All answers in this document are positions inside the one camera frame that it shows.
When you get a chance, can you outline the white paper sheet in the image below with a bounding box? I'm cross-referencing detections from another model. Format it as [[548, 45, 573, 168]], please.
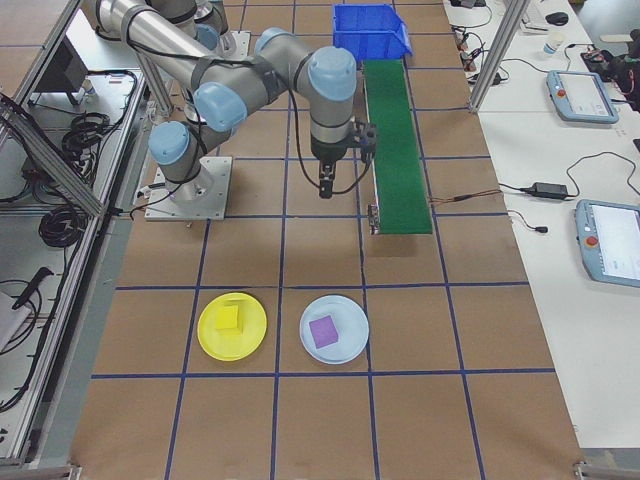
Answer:
[[0, 288, 39, 354]]

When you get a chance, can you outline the aluminium profile bar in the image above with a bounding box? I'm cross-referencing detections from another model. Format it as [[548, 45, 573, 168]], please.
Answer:
[[0, 462, 81, 480], [573, 459, 640, 480]]

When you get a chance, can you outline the white square base plate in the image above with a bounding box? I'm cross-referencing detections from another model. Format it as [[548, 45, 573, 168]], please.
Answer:
[[144, 155, 234, 222], [219, 29, 251, 57]]

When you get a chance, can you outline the black cable coil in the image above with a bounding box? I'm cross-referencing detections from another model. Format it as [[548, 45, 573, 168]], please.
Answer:
[[60, 112, 125, 162], [38, 203, 85, 250]]

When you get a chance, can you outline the black hand tool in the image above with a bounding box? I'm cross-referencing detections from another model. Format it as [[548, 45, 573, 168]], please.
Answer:
[[10, 267, 55, 310]]

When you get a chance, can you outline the V-shaped metal bar frame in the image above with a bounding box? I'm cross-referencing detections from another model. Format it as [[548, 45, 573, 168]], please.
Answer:
[[0, 0, 174, 466]]

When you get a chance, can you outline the black power adapter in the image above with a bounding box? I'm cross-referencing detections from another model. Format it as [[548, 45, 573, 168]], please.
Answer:
[[533, 181, 570, 200]]

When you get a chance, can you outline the light blue teach pendant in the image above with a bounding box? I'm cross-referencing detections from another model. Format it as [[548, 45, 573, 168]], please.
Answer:
[[573, 198, 640, 289], [545, 69, 620, 125]]

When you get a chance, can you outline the yellow foam cube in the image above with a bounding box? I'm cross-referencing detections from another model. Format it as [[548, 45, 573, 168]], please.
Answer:
[[214, 304, 245, 336]]

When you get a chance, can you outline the aluminium frame post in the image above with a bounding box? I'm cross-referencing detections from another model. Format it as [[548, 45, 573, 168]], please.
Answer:
[[467, 0, 527, 115]]

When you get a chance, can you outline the blue plastic storage bin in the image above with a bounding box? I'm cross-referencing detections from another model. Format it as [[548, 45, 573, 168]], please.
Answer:
[[331, 3, 415, 63]]

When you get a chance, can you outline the yellow round plate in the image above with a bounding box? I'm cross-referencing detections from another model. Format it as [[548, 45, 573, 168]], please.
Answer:
[[196, 291, 269, 362]]

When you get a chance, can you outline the green conveyor belt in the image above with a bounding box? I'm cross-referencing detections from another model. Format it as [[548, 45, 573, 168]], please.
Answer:
[[360, 58, 435, 238]]

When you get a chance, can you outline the red and black wire pair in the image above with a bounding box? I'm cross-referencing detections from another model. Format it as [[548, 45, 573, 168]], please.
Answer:
[[428, 189, 503, 205]]

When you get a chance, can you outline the purple foam cube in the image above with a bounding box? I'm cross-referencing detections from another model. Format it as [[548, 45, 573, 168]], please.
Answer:
[[308, 314, 342, 349]]

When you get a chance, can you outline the black electronics box with wires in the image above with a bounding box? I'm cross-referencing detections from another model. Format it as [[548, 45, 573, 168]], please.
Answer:
[[579, 43, 640, 101]]

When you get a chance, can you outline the light blue round plate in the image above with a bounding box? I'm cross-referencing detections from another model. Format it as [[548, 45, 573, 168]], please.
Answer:
[[298, 294, 371, 365]]

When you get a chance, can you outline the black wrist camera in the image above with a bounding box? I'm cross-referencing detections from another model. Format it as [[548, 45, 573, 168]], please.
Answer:
[[355, 121, 380, 165]]

